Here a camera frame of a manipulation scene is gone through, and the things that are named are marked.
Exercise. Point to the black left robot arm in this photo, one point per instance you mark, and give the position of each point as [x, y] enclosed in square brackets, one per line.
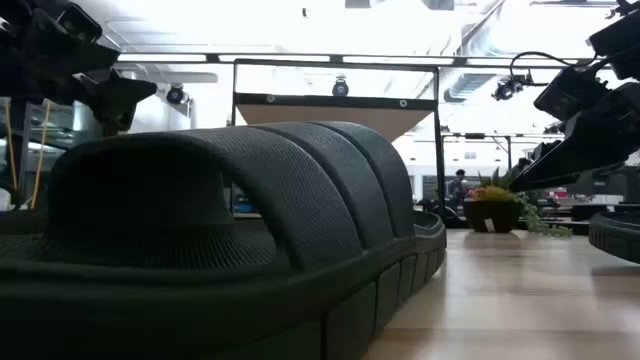
[20, 45]

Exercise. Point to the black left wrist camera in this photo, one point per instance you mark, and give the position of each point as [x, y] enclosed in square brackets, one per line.
[80, 22]

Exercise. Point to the potted succulent plant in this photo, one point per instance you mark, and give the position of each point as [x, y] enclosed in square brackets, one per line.
[492, 215]

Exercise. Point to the black-framed wooden shelf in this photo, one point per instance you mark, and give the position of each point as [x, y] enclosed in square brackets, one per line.
[330, 102]

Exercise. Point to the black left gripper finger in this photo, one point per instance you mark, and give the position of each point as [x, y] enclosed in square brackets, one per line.
[117, 97]

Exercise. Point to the black rubber slide sandal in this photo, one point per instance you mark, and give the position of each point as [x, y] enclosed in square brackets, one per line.
[615, 235]
[300, 200]

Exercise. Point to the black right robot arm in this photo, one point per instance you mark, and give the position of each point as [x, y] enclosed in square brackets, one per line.
[620, 45]

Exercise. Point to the black background rig frame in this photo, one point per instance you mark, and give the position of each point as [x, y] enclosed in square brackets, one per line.
[475, 135]

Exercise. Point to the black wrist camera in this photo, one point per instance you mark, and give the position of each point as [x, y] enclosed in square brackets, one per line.
[570, 92]
[80, 22]

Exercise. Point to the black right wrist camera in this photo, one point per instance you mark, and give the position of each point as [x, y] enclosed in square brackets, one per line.
[570, 92]

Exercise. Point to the black aluminium table frame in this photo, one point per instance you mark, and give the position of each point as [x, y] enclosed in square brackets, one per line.
[550, 223]

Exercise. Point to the black ceiling spotlight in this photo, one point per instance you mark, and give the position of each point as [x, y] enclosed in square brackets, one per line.
[175, 94]
[555, 128]
[506, 89]
[340, 88]

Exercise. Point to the person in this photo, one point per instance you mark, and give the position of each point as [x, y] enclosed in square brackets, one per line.
[456, 187]

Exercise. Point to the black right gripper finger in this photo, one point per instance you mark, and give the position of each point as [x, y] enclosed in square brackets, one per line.
[542, 150]
[550, 167]

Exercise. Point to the black computer monitor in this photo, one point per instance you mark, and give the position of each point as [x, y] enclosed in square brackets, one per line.
[600, 186]

